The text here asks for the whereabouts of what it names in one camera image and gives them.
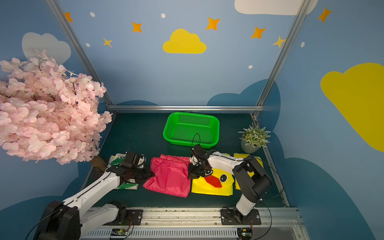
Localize pink raincoat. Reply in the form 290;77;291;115
143;155;191;198

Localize yellow duck face raincoat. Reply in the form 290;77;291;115
191;152;239;196

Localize green plastic mesh basket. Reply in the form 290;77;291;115
163;112;220;149

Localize plain yellow raincoat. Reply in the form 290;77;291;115
234;153;264;190

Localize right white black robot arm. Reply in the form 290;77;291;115
188;144;272;220

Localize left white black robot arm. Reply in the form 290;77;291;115
34;152;155;240

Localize white green dinosaur raincoat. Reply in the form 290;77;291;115
107;154;146;190

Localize small potted green plant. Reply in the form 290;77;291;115
238;125;271;154

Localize left small circuit board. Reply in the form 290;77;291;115
110;228;129;238

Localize small circuit board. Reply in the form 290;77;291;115
110;228;129;238
237;228;253;240

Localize right small circuit board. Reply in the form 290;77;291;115
237;228;253;240

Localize pink cherry blossom tree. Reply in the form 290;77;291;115
1;51;112;165

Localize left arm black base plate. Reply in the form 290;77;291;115
104;209;144;226

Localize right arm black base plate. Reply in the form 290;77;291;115
220;208;262;225

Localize right aluminium frame post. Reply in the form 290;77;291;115
252;0;312;120

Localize aluminium frame post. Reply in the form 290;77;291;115
252;0;312;120
44;0;114;106

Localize aluminium front rail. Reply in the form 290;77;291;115
80;208;310;240

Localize left aluminium frame post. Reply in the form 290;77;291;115
44;0;114;106

